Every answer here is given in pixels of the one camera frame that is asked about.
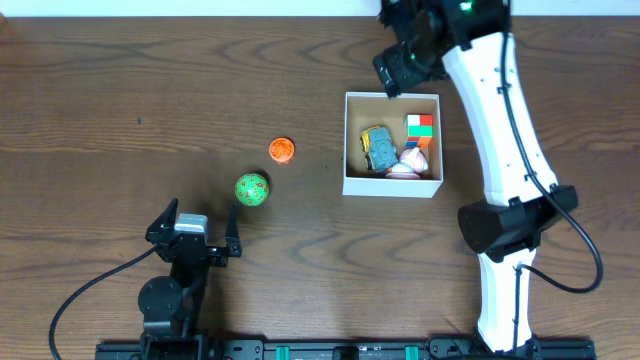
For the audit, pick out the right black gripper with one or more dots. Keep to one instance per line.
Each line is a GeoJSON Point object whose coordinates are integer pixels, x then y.
{"type": "Point", "coordinates": [396, 71]}

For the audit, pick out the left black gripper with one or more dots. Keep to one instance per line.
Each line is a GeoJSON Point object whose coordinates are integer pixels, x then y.
{"type": "Point", "coordinates": [198, 249]}

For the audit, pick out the colourful puzzle cube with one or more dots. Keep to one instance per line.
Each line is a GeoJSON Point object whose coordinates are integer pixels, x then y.
{"type": "Point", "coordinates": [419, 130]}

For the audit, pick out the green number ball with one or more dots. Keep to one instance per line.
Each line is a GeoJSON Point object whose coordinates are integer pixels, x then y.
{"type": "Point", "coordinates": [252, 189]}

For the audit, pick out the yellow grey toy truck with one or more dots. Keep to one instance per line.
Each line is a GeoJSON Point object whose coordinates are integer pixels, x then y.
{"type": "Point", "coordinates": [379, 152]}

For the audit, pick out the pink white duck toy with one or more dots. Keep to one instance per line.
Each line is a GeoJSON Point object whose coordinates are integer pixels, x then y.
{"type": "Point", "coordinates": [411, 165]}

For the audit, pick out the orange round spinner toy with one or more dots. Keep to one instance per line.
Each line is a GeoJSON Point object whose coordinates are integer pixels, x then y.
{"type": "Point", "coordinates": [282, 150]}

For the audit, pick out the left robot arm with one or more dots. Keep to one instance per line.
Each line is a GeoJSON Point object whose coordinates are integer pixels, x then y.
{"type": "Point", "coordinates": [170, 304]}

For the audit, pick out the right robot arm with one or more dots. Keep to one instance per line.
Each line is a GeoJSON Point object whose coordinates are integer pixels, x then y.
{"type": "Point", "coordinates": [470, 42]}

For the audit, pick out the white cardboard box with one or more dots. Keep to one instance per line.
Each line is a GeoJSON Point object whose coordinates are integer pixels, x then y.
{"type": "Point", "coordinates": [366, 109]}

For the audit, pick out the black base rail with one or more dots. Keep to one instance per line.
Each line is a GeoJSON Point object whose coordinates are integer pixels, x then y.
{"type": "Point", "coordinates": [434, 348]}

